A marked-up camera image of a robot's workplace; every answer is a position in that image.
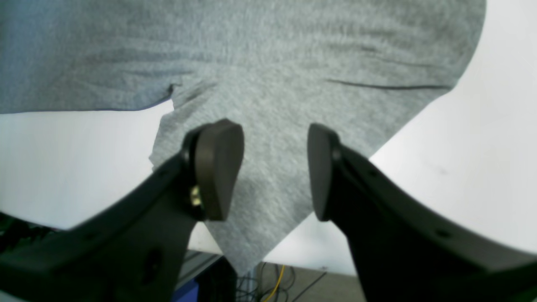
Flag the yellow cable on floor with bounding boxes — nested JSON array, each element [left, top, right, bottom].
[[262, 264, 286, 302]]

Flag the grey T-shirt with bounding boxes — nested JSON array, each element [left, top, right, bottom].
[[1, 0, 486, 274]]

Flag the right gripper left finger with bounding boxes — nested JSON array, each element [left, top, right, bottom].
[[1, 119, 244, 302]]

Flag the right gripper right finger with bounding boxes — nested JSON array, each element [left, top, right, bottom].
[[307, 123, 537, 302]]

